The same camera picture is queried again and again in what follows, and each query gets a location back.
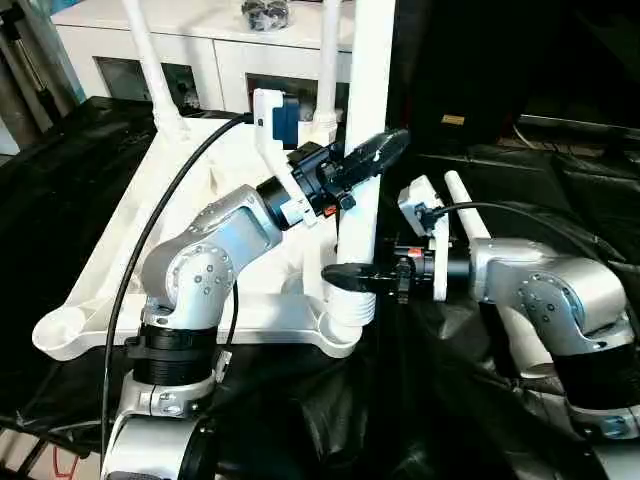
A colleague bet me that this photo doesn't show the white plastic table top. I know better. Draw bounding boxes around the white plastic table top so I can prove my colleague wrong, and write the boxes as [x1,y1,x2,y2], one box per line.
[32,107,376,361]

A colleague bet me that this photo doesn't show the black cabinet with yellow label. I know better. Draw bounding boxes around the black cabinet with yellow label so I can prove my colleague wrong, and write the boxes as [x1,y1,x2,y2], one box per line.
[389,0,526,146]

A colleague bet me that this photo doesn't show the black work mat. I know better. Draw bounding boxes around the black work mat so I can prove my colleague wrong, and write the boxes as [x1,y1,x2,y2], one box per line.
[0,94,640,480]

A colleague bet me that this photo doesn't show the white cabinet with glass doors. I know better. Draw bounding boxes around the white cabinet with glass doors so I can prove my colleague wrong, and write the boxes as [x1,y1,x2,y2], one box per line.
[52,0,361,121]

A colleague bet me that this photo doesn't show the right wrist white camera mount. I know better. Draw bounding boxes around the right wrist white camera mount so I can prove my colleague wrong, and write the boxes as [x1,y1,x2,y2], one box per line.
[397,174,451,302]

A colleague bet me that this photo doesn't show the thin white cable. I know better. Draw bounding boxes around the thin white cable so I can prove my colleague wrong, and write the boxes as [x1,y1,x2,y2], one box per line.
[512,122,537,147]

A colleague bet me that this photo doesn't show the thin red wire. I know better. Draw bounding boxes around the thin red wire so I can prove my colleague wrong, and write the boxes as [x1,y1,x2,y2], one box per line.
[52,443,79,477]

